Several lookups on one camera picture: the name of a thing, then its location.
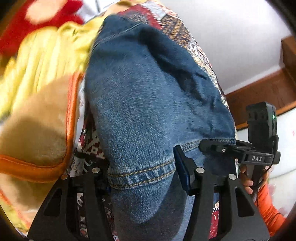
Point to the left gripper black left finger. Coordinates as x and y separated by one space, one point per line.
58 217

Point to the person's right hand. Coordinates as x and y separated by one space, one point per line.
247 182

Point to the blue denim jacket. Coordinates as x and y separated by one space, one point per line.
150 120

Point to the black tracker box green light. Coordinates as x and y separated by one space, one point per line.
261 120

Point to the orange sleeved right forearm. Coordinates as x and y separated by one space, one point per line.
271 216

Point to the brown wooden door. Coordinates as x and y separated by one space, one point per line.
277 88

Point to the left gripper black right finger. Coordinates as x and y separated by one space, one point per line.
222 209

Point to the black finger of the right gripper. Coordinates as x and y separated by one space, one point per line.
231 150

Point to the red yellow plush blanket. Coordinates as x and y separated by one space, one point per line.
43 134

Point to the patchwork patterned bed cover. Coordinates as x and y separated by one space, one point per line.
185 39

